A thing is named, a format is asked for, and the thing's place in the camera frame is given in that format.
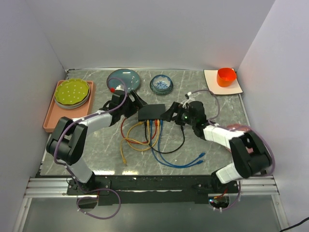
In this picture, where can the blue patterned saucer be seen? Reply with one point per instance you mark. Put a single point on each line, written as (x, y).
(161, 87)

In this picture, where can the grey plate under green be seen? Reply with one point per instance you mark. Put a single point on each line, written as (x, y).
(73, 106)

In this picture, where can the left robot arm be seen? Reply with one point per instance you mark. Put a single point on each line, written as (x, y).
(67, 141)

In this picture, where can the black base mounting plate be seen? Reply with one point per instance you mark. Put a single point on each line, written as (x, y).
(112, 189)

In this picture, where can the green dotted plate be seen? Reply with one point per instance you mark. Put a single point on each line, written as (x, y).
(72, 91)

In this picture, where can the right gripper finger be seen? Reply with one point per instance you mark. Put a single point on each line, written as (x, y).
(175, 107)
(170, 115)

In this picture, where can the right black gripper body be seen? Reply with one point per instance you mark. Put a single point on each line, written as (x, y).
(185, 118)

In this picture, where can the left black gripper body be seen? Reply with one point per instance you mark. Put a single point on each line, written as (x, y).
(129, 103)

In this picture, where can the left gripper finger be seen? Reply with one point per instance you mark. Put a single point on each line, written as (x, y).
(138, 101)
(131, 111)

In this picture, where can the blue white porcelain bowl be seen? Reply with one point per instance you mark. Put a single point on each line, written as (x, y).
(161, 77)

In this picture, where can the aluminium frame rail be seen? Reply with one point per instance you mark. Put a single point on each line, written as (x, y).
(58, 187)

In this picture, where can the dark teal round plate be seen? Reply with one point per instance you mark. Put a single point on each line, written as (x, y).
(125, 77)

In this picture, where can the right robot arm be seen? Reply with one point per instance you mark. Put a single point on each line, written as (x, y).
(249, 152)

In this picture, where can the black network switch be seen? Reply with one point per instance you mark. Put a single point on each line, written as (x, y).
(151, 112)

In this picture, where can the white square plate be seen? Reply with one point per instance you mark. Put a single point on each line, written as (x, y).
(211, 81)

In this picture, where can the orange plastic cup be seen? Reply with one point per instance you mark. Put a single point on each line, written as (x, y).
(226, 77)

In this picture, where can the pink rectangular tray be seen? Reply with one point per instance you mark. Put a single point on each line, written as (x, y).
(55, 112)

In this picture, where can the pink dotted plate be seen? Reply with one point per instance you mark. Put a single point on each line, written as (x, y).
(238, 127)

